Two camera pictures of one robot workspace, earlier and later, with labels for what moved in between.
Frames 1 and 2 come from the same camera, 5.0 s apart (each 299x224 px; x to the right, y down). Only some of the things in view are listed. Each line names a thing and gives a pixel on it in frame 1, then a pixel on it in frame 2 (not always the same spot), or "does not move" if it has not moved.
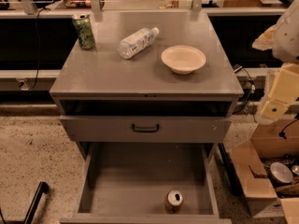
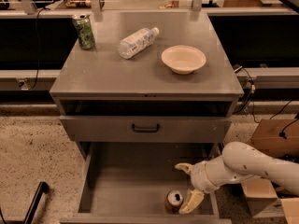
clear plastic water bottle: (136, 42) does not move
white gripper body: (287, 41) to (198, 175)
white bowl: (183, 59) does not move
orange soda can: (173, 202) does not move
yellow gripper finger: (274, 109) to (186, 167)
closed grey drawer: (145, 129) does not move
